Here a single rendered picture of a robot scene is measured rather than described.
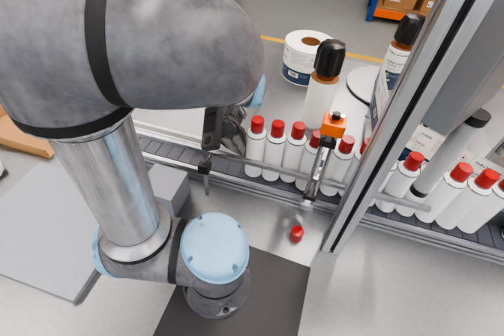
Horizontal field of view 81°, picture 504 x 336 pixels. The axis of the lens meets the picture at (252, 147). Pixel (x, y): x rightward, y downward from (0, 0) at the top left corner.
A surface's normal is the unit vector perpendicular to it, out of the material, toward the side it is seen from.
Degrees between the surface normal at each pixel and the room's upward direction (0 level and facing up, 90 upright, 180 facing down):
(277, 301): 4
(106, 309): 0
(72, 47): 77
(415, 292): 0
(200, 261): 10
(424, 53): 90
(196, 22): 56
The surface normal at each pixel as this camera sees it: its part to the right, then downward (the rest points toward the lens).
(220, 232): 0.22, -0.63
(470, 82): -0.78, 0.42
